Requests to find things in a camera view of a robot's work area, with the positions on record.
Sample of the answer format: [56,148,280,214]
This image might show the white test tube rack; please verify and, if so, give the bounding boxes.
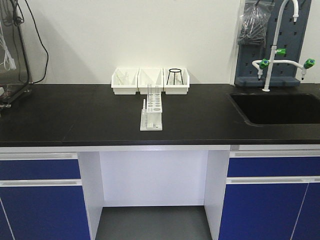
[140,93,163,131]

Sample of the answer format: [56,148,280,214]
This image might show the clear glass test tube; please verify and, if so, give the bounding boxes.
[155,85,159,96]
[147,84,152,99]

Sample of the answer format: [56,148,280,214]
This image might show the blue-grey pegboard drying rack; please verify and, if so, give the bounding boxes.
[234,0,312,87]

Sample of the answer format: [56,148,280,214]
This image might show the right white storage bin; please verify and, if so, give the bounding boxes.
[163,68,190,95]

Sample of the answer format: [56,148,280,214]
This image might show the white storage bin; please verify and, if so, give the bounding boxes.
[137,68,164,95]
[163,68,190,95]
[111,67,139,95]

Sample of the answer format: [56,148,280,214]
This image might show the clear glass flask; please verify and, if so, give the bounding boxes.
[170,72,184,85]

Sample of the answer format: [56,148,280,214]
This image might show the middle white storage bin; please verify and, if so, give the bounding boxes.
[137,68,164,95]

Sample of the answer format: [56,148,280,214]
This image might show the left white storage bin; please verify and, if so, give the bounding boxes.
[111,67,139,95]

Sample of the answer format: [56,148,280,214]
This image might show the clear glass beaker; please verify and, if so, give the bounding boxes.
[115,71,129,85]

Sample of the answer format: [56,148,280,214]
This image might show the right blue cabinet drawer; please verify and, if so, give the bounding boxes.
[227,156,320,177]

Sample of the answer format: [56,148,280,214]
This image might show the blue cabinet drawer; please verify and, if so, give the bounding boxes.
[227,156,320,177]
[0,159,81,181]

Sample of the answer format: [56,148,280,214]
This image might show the black lab sink basin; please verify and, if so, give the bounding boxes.
[228,93,320,126]

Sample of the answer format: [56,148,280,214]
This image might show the left blue cabinet drawer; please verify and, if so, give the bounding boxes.
[0,159,81,181]

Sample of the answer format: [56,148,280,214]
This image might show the white lab faucet green knobs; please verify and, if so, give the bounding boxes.
[251,0,315,92]

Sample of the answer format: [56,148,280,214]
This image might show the plastic bag of black pegs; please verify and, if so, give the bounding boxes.
[237,0,275,47]

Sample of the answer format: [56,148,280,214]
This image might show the right blue cabinet door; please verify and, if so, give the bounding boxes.
[218,183,320,240]

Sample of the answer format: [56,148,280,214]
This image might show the blue cabinet door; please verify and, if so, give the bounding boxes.
[218,183,320,240]
[0,186,91,240]

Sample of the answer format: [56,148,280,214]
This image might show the left blue cabinet door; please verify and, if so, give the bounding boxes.
[0,186,91,240]

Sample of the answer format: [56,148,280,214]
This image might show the black wire tripod stand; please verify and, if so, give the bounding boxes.
[166,68,183,85]

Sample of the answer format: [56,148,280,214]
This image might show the white cable bundle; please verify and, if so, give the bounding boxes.
[0,0,17,72]

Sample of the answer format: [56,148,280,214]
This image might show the black hanging cable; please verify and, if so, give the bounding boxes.
[24,0,49,85]

